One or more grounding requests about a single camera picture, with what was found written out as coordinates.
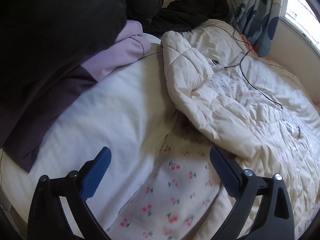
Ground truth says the cream quilted puffer coat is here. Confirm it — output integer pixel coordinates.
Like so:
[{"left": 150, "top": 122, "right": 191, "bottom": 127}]
[{"left": 162, "top": 27, "right": 319, "bottom": 236}]

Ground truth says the white pillow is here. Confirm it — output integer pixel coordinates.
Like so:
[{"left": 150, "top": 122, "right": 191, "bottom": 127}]
[{"left": 1, "top": 35, "right": 177, "bottom": 228}]

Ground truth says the black garment by wall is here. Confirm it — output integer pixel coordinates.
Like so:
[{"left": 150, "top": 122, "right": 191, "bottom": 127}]
[{"left": 145, "top": 0, "right": 229, "bottom": 37}]

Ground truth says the black charging cable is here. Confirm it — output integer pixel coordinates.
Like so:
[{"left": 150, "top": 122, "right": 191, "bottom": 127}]
[{"left": 211, "top": 0, "right": 284, "bottom": 110}]

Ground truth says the lilac hoodie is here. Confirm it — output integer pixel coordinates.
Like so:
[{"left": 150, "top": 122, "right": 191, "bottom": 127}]
[{"left": 1, "top": 20, "right": 151, "bottom": 172}]

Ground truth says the left blue cartoon curtain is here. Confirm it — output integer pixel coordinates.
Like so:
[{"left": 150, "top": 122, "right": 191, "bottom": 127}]
[{"left": 228, "top": 0, "right": 283, "bottom": 57}]

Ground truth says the window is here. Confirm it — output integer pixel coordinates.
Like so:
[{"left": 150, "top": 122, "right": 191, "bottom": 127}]
[{"left": 284, "top": 0, "right": 319, "bottom": 51}]

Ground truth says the striped white duvet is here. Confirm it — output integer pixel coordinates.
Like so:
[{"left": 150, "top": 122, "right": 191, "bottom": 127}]
[{"left": 184, "top": 18, "right": 320, "bottom": 120}]

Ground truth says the black puffer jacket pile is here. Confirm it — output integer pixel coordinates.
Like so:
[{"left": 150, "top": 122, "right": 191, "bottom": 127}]
[{"left": 1, "top": 0, "right": 163, "bottom": 121}]

